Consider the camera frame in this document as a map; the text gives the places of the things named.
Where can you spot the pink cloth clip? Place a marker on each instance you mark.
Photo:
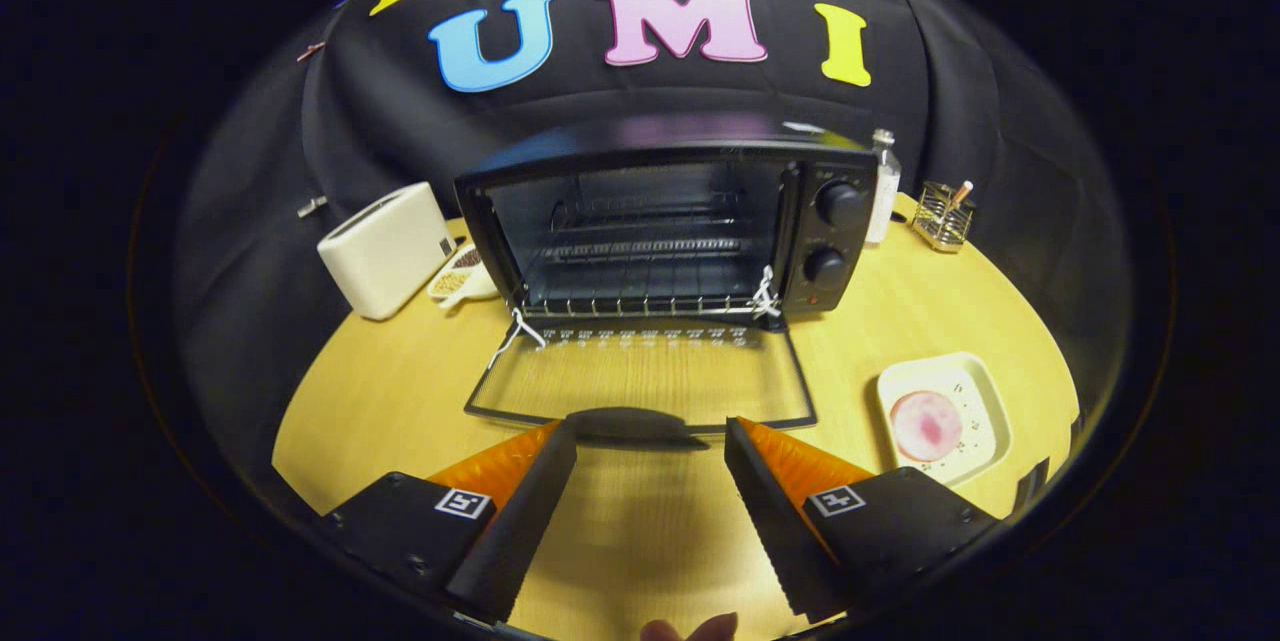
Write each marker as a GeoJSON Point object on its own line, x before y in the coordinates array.
{"type": "Point", "coordinates": [311, 51]}

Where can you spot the cream square plate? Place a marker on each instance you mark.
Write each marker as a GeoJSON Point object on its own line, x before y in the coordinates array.
{"type": "Point", "coordinates": [985, 391]}

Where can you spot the white bread toaster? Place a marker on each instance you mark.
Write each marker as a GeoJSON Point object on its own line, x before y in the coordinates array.
{"type": "Point", "coordinates": [385, 251]}

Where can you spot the small white bean dish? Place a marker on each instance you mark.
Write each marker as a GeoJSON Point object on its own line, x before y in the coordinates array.
{"type": "Point", "coordinates": [465, 281]}

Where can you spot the black toaster oven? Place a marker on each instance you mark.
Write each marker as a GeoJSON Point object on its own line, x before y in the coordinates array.
{"type": "Point", "coordinates": [845, 241]}

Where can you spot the pink ham slice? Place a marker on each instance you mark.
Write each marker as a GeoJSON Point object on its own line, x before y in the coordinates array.
{"type": "Point", "coordinates": [925, 426]}

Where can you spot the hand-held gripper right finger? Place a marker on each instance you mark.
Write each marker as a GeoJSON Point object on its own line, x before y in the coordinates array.
{"type": "Point", "coordinates": [770, 521]}

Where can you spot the white cloth clip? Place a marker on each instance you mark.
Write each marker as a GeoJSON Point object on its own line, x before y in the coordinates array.
{"type": "Point", "coordinates": [312, 207]}

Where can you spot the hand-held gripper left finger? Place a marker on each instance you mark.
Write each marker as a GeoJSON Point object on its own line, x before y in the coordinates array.
{"type": "Point", "coordinates": [530, 521]}

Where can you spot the small clear bottle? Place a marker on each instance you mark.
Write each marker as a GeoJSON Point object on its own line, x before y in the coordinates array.
{"type": "Point", "coordinates": [885, 191]}

